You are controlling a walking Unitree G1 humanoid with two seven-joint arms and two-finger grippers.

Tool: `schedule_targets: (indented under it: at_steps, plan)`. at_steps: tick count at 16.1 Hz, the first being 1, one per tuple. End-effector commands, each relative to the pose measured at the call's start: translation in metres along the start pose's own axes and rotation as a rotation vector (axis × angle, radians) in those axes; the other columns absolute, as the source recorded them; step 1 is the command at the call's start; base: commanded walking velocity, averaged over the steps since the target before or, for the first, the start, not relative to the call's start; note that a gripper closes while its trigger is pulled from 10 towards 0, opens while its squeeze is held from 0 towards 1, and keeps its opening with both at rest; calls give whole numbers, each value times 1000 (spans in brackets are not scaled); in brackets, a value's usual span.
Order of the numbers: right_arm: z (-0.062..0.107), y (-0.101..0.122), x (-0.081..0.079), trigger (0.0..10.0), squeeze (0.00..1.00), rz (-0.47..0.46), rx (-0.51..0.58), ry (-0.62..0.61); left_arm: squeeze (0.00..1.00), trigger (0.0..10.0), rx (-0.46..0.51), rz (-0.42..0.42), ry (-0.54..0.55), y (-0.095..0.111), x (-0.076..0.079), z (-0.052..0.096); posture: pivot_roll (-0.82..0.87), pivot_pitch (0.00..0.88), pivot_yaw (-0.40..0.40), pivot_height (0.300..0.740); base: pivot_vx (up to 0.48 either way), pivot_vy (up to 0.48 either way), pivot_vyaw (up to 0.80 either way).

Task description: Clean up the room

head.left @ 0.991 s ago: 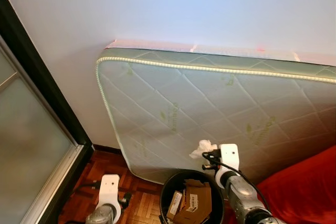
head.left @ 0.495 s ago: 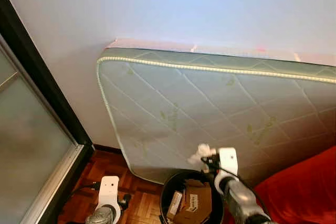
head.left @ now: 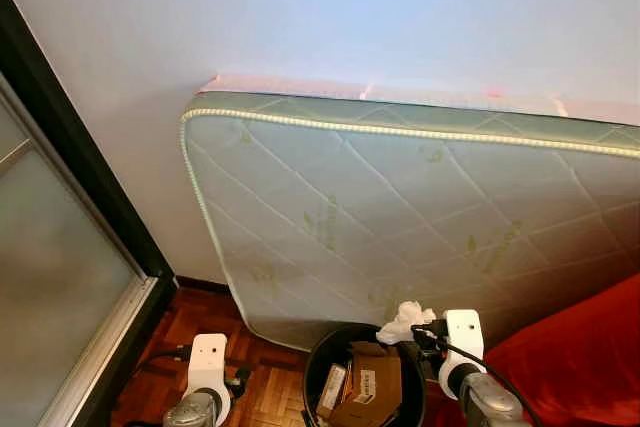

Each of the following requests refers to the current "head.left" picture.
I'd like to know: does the small white labelled box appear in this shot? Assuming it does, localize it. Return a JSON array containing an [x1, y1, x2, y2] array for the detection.
[[318, 364, 348, 416]]

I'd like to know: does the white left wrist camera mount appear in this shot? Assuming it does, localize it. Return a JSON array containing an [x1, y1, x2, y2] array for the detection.
[[187, 333, 229, 398]]

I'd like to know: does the frosted glass sliding door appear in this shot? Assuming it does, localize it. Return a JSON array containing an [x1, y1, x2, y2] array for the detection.
[[0, 77, 161, 427]]

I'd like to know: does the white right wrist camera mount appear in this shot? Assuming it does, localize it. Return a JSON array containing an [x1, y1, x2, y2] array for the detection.
[[443, 309, 486, 380]]

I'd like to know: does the black door frame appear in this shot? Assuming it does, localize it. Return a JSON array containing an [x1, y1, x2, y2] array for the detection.
[[0, 0, 178, 427]]

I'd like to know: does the white tissue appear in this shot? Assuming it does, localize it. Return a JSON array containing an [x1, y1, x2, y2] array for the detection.
[[376, 300, 437, 346]]

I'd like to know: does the large red cushion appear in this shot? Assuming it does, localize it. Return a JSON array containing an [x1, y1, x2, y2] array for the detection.
[[485, 272, 640, 427]]

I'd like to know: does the brown cardboard box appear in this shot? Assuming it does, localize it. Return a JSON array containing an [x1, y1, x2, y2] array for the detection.
[[330, 342, 404, 427]]

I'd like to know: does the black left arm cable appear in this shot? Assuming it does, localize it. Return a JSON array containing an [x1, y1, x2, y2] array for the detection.
[[138, 345, 191, 390]]

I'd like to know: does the black round trash bin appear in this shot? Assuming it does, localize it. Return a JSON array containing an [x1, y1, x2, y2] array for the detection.
[[302, 322, 429, 427]]

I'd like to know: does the white green quilted mattress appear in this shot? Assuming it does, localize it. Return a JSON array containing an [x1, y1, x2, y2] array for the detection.
[[180, 90, 640, 351]]

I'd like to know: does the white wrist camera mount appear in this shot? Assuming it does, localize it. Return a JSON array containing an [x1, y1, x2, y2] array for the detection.
[[187, 333, 229, 398], [443, 309, 486, 380]]

